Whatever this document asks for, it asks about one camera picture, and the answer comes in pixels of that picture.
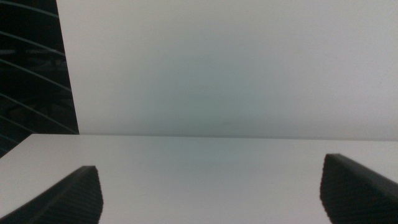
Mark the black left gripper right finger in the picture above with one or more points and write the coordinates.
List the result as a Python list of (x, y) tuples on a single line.
[(357, 196)]

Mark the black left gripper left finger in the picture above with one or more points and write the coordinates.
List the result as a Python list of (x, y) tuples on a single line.
[(71, 199)]

